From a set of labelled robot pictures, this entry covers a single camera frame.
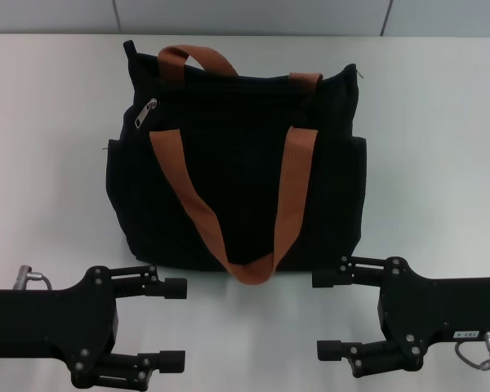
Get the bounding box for silver metal zipper pull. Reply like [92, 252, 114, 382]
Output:
[135, 97, 158, 131]

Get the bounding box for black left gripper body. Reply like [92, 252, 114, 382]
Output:
[0, 265, 120, 389]

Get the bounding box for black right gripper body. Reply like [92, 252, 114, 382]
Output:
[375, 256, 490, 377]

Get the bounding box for black canvas bag orange handles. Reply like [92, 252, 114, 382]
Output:
[101, 39, 368, 286]

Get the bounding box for grey left gripper cable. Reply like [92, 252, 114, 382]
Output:
[11, 264, 53, 292]

